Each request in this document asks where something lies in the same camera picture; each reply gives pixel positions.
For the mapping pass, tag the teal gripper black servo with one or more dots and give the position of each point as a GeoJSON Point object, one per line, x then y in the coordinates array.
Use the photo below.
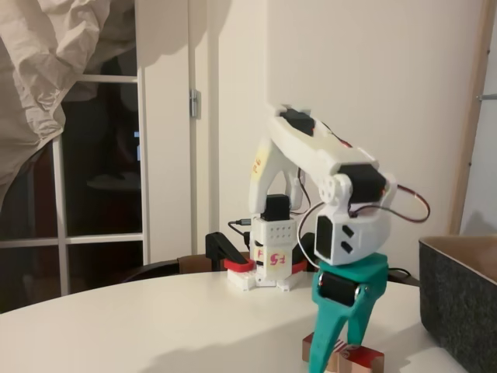
{"type": "Point", "coordinates": [359, 273]}

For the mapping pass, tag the red and wood toy block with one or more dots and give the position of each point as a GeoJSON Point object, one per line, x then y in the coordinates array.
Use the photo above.
{"type": "Point", "coordinates": [365, 357]}

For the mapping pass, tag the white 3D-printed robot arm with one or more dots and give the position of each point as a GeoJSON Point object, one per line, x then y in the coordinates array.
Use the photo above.
{"type": "Point", "coordinates": [303, 151]}

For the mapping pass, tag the dark grey felt bin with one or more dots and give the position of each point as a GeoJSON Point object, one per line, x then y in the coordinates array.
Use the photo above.
{"type": "Point", "coordinates": [454, 295]}

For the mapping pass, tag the white framed glass door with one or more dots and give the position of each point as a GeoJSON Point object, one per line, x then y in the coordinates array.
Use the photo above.
{"type": "Point", "coordinates": [141, 155]}

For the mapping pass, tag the metal door hinge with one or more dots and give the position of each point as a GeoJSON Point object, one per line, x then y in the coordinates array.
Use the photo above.
{"type": "Point", "coordinates": [194, 103]}

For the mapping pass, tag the crumpled white curtain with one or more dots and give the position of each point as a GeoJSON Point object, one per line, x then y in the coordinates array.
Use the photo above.
{"type": "Point", "coordinates": [31, 58]}

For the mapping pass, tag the light wooden frame grey panel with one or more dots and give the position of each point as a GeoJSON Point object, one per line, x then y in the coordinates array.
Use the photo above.
{"type": "Point", "coordinates": [466, 136]}

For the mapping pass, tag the metal shelf bracket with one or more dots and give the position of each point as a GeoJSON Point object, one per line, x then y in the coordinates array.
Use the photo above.
{"type": "Point", "coordinates": [487, 96]}

